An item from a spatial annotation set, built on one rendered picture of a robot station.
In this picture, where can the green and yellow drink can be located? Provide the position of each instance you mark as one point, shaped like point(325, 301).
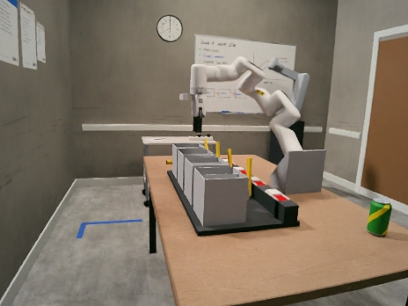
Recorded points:
point(379, 217)

